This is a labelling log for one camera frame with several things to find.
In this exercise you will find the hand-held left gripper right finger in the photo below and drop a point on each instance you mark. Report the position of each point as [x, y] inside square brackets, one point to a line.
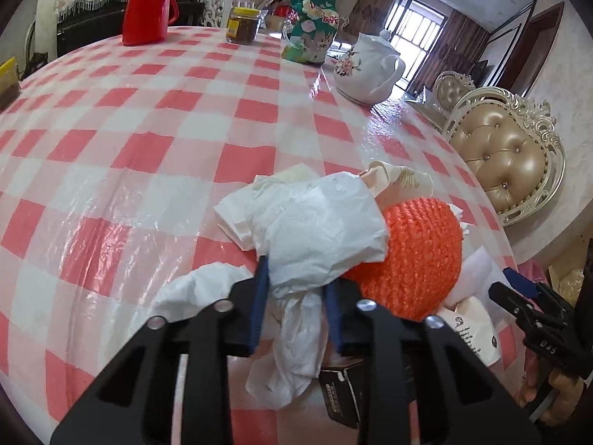
[331, 317]

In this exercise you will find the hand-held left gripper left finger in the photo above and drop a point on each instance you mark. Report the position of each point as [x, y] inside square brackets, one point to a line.
[258, 303]

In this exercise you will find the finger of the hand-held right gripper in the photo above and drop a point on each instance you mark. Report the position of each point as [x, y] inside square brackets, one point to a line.
[520, 282]
[507, 299]

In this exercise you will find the white tissue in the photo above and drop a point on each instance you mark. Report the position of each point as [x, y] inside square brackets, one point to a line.
[305, 227]
[482, 273]

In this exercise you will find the white paper wrapper dark print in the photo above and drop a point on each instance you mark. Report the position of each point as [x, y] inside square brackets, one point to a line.
[472, 333]

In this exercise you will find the thin white plastic bag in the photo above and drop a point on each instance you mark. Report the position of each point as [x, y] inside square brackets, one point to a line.
[292, 347]

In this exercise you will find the small black box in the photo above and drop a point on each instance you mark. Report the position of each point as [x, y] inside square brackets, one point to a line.
[340, 391]

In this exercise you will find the orange foam fruit net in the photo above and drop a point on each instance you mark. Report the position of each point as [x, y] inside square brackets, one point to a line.
[417, 259]

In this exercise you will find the crushed white paper cup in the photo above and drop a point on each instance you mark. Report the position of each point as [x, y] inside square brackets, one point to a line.
[405, 181]

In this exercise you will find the person's right hand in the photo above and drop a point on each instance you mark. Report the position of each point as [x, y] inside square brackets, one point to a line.
[567, 396]

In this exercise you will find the pink plastic bag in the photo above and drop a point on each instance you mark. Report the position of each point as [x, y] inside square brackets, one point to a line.
[532, 271]

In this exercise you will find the cardboard box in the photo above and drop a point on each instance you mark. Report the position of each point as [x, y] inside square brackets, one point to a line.
[567, 282]

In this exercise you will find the gold padded ornate chair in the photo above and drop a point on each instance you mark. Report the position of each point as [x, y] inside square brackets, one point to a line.
[505, 157]
[451, 90]

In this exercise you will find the red checkered tablecloth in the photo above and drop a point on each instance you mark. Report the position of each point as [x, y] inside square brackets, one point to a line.
[139, 148]

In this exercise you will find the dark wooden door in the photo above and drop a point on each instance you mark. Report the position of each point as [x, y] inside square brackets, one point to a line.
[532, 46]

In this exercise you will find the brown curtain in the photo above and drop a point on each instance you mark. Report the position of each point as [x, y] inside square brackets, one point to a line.
[456, 48]
[370, 0]

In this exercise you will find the white floral teapot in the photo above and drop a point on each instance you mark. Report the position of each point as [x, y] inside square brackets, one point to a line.
[366, 69]

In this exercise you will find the balcony glass door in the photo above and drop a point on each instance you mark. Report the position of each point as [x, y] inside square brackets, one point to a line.
[414, 37]

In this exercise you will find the glass jar yellow lid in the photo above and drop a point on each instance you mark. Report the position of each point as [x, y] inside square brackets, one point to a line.
[243, 25]
[8, 85]

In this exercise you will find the green snack bag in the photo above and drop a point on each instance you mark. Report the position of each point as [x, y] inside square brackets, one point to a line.
[310, 23]

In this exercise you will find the red decorative item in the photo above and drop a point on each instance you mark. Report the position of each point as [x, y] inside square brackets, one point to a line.
[283, 10]

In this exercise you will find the red thermos jug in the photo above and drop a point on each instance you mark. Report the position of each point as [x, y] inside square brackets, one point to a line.
[146, 9]

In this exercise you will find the black piano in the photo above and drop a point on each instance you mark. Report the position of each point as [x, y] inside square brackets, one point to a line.
[92, 30]

